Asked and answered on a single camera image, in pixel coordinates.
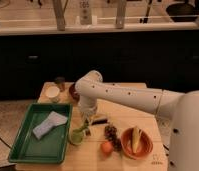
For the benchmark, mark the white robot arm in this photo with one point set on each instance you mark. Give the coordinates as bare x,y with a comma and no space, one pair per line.
181,108

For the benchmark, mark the orange bowl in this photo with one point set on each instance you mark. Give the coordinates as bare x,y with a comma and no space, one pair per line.
144,148

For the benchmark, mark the dark red bowl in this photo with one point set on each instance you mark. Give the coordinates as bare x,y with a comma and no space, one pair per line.
73,92

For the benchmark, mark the small brush tool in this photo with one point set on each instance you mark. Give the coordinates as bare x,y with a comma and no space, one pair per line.
87,132

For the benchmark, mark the white small cup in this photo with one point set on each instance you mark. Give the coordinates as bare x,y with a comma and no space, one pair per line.
52,93

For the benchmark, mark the orange fruit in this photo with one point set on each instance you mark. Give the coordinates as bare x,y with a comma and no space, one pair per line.
106,148

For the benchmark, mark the black handled knife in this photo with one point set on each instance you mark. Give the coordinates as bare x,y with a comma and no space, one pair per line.
99,120

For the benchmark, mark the purple grape bunch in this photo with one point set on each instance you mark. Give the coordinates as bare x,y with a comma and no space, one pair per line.
110,133

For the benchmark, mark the green plastic tray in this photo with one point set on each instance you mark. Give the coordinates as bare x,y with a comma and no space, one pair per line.
50,149

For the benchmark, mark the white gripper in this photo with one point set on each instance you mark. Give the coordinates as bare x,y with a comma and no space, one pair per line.
87,108

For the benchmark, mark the blue grey sponge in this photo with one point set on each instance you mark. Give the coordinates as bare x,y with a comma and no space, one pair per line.
54,119

